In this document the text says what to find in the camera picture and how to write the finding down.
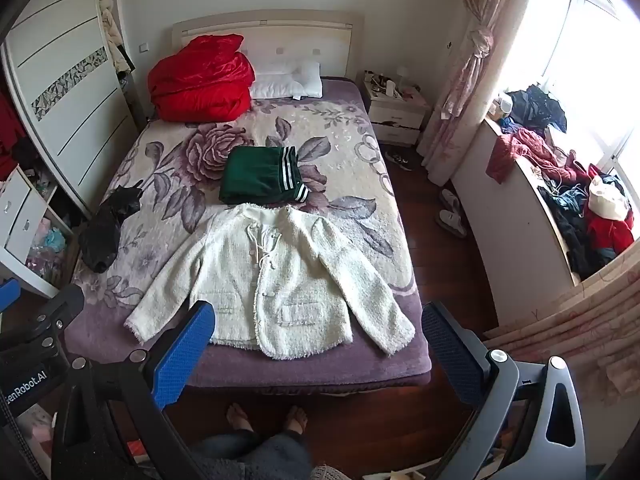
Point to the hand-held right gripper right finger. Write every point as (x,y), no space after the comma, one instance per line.
(450,355)

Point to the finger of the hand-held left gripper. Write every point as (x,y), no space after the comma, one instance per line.
(7,294)
(52,312)

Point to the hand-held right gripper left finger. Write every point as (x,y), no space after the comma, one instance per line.
(186,355)

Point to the white fuzzy jacket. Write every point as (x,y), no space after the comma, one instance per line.
(300,270)

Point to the red hanging clothes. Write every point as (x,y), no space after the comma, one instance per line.
(9,135)

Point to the pile of clothes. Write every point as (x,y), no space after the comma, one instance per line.
(575,200)

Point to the white drawer cabinet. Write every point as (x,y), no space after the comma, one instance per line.
(20,225)

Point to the person's left foot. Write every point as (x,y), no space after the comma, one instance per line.
(240,417)

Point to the person's foot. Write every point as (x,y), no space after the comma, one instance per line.
(240,417)
(295,419)

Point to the person's legs and feet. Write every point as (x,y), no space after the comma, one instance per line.
(250,455)

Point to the white window bench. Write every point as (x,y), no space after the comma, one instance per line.
(500,240)

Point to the person's right foot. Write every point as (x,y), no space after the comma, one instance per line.
(295,419)

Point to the loose pink floral curtain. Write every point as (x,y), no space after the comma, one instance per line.
(575,330)

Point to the white slipper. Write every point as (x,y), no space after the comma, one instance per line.
(451,202)
(451,224)

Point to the floral purple blanket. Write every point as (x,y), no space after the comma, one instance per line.
(345,200)

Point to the folded green striped garment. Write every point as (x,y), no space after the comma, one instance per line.
(260,175)

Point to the black shoe on floor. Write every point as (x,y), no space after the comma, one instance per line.
(398,161)

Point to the red knit garment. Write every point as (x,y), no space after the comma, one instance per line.
(520,150)

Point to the white sliding door wardrobe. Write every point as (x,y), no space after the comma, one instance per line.
(65,85)

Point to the white hat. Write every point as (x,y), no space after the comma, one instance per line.
(607,200)

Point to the white nightstand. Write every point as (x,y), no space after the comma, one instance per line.
(397,117)

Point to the red duvet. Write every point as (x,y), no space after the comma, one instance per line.
(200,85)

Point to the hanging cream garment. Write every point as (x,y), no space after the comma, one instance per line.
(114,35)

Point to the white pillow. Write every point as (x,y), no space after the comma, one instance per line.
(287,82)

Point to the tied pink floral curtain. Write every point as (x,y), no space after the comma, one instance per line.
(475,60)

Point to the bright window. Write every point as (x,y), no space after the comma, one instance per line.
(585,50)

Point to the white padded headboard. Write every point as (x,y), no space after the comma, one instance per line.
(300,40)

